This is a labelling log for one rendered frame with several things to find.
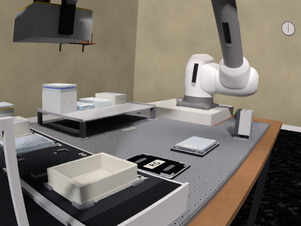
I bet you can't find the black flat nest plate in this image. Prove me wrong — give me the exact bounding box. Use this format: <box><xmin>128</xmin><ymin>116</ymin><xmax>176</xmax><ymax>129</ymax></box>
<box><xmin>125</xmin><ymin>153</ymin><xmax>191</xmax><ymax>180</ymax></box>

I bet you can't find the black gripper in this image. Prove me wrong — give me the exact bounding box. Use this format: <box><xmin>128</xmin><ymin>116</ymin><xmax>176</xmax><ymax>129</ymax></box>
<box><xmin>33</xmin><ymin>0</ymin><xmax>78</xmax><ymax>34</ymax></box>

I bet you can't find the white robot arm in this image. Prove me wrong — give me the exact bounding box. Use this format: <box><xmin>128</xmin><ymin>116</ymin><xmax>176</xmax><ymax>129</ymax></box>
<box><xmin>176</xmin><ymin>0</ymin><xmax>259</xmax><ymax>110</ymax></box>

